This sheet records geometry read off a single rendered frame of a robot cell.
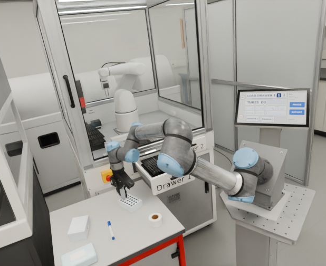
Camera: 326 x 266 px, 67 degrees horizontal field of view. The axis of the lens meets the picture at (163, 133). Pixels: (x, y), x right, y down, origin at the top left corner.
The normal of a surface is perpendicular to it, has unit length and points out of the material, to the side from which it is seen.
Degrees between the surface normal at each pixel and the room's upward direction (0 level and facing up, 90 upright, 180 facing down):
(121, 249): 0
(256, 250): 90
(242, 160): 38
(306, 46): 90
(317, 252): 1
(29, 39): 90
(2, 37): 90
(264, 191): 45
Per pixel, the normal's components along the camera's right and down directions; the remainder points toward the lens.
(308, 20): -0.85, 0.28
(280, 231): -0.12, -0.93
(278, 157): -0.59, -0.42
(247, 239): -0.63, 0.35
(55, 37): 0.44, 0.27
